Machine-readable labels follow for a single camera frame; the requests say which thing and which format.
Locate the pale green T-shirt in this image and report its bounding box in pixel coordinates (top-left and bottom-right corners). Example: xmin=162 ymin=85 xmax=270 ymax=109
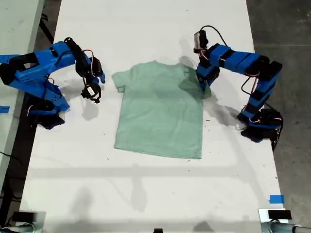
xmin=111 ymin=60 xmax=212 ymax=160

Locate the black table stand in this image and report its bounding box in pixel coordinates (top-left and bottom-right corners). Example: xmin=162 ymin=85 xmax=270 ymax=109
xmin=38 ymin=13 xmax=54 ymax=46

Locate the pale grey side table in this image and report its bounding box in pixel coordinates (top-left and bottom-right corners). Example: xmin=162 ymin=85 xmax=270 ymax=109
xmin=0 ymin=0 xmax=46 ymax=185

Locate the long blue tape strip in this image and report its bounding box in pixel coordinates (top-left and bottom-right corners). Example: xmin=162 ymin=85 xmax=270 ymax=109
xmin=0 ymin=54 xmax=25 ymax=64

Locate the grey metal plate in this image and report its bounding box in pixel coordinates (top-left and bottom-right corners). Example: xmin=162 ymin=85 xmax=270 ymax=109
xmin=258 ymin=208 xmax=290 ymax=224
xmin=18 ymin=210 xmax=47 ymax=233

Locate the small black box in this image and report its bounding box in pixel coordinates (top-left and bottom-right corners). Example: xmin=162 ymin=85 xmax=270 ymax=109
xmin=268 ymin=210 xmax=292 ymax=220
xmin=11 ymin=212 xmax=36 ymax=222

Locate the grey metal tube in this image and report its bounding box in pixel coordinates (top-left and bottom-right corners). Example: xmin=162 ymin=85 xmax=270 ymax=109
xmin=0 ymin=223 xmax=36 ymax=233
xmin=261 ymin=220 xmax=311 ymax=233

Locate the camera black stalk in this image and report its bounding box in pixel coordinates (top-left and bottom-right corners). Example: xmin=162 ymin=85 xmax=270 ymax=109
xmin=82 ymin=71 xmax=102 ymax=104
xmin=196 ymin=47 xmax=208 ymax=64

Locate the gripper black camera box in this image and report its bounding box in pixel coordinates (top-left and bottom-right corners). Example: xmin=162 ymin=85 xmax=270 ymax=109
xmin=193 ymin=28 xmax=209 ymax=53
xmin=81 ymin=82 xmax=102 ymax=104

